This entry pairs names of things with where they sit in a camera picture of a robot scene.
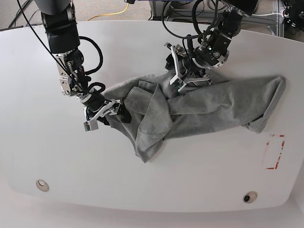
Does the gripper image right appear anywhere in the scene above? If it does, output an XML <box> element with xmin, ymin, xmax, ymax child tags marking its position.
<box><xmin>164</xmin><ymin>42</ymin><xmax>212</xmax><ymax>85</ymax></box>

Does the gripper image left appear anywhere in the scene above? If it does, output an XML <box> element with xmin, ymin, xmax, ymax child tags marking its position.
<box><xmin>79</xmin><ymin>91</ymin><xmax>132</xmax><ymax>126</ymax></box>

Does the grey t-shirt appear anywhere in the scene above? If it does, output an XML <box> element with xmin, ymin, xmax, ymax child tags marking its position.
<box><xmin>104</xmin><ymin>71</ymin><xmax>286</xmax><ymax>162</ymax></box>

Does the left table grommet hole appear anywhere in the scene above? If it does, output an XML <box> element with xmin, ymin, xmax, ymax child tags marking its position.
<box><xmin>36</xmin><ymin>180</ymin><xmax>49</xmax><ymax>192</ymax></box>

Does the table grommet hole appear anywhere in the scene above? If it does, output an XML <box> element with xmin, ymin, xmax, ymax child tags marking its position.
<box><xmin>36</xmin><ymin>180</ymin><xmax>49</xmax><ymax>192</ymax></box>
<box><xmin>243</xmin><ymin>191</ymin><xmax>257</xmax><ymax>204</ymax></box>

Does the red tape rectangle marking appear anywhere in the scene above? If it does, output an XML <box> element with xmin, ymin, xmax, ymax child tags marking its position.
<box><xmin>263</xmin><ymin>134</ymin><xmax>285</xmax><ymax>170</ymax></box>

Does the right table grommet hole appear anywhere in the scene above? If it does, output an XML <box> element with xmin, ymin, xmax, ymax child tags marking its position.
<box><xmin>243</xmin><ymin>191</ymin><xmax>257</xmax><ymax>204</ymax></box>

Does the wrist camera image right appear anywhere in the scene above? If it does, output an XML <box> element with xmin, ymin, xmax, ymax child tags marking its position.
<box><xmin>172</xmin><ymin>80</ymin><xmax>187</xmax><ymax>92</ymax></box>

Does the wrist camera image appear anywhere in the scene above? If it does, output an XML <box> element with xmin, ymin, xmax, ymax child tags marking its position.
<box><xmin>172</xmin><ymin>80</ymin><xmax>187</xmax><ymax>92</ymax></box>
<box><xmin>83</xmin><ymin>120</ymin><xmax>99</xmax><ymax>132</ymax></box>

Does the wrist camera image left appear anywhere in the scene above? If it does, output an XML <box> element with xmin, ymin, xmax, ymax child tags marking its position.
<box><xmin>83</xmin><ymin>120</ymin><xmax>99</xmax><ymax>132</ymax></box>

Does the aluminium frame base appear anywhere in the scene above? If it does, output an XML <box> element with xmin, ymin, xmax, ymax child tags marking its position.
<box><xmin>149</xmin><ymin>0</ymin><xmax>285</xmax><ymax>37</ymax></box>

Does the yellow cable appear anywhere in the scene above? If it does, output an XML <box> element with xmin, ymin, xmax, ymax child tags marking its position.
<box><xmin>87</xmin><ymin>2</ymin><xmax>130</xmax><ymax>21</ymax></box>

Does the white cable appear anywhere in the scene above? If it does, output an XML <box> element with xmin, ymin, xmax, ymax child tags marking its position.
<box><xmin>251</xmin><ymin>10</ymin><xmax>285</xmax><ymax>19</ymax></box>

